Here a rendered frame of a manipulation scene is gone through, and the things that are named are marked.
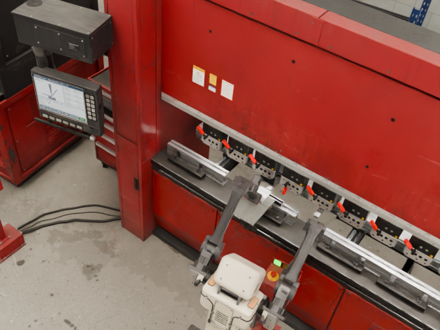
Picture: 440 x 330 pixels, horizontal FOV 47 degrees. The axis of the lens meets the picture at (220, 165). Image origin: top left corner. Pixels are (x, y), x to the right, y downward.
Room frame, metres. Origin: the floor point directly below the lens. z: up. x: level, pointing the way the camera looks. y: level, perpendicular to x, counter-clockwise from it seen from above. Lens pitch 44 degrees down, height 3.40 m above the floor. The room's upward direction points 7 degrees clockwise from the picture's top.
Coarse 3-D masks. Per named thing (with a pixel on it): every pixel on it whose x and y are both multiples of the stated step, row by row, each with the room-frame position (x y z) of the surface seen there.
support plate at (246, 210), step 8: (240, 200) 2.18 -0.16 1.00; (248, 200) 2.18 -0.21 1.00; (264, 200) 2.20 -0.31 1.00; (272, 200) 2.21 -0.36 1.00; (240, 208) 2.11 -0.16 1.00; (248, 208) 2.12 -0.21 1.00; (256, 208) 2.13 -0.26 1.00; (264, 208) 2.13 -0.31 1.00; (240, 216) 2.05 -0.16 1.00; (248, 216) 2.05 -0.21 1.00; (256, 216) 2.06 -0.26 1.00
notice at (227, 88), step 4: (224, 80) 2.44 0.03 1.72; (224, 84) 2.43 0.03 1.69; (228, 84) 2.42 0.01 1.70; (232, 84) 2.40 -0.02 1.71; (224, 88) 2.43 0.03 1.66; (228, 88) 2.42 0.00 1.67; (232, 88) 2.40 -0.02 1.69; (224, 92) 2.43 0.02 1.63; (228, 92) 2.42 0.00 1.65; (232, 92) 2.40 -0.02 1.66; (224, 96) 2.43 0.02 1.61; (228, 96) 2.42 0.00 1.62
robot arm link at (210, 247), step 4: (208, 240) 1.63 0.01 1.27; (208, 244) 1.60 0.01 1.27; (212, 244) 1.60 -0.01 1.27; (216, 244) 1.61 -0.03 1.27; (204, 248) 1.58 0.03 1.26; (208, 248) 1.58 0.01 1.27; (212, 248) 1.58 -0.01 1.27; (204, 252) 1.56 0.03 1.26; (208, 252) 1.56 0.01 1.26; (212, 252) 1.56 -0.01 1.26; (204, 256) 1.54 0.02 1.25; (208, 256) 1.54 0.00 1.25
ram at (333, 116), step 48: (192, 0) 2.57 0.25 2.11; (192, 48) 2.56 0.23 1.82; (240, 48) 2.39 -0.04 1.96; (288, 48) 2.25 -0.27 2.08; (192, 96) 2.55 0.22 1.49; (240, 96) 2.37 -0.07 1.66; (288, 96) 2.22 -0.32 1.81; (336, 96) 2.09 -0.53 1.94; (384, 96) 1.98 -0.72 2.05; (432, 96) 1.89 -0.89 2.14; (288, 144) 2.19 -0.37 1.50; (336, 144) 2.05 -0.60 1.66; (384, 144) 1.93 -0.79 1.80; (432, 144) 1.83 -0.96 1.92; (336, 192) 2.01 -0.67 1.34; (384, 192) 1.89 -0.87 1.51; (432, 192) 1.78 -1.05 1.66
